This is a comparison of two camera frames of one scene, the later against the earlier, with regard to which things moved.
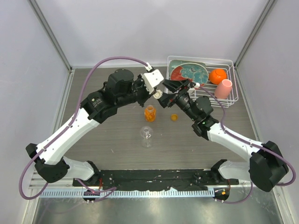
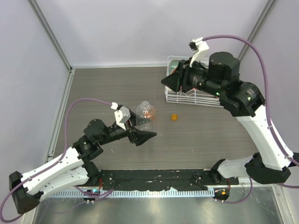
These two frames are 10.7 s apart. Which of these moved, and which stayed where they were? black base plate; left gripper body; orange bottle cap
Moved: left gripper body
Stayed: black base plate; orange bottle cap
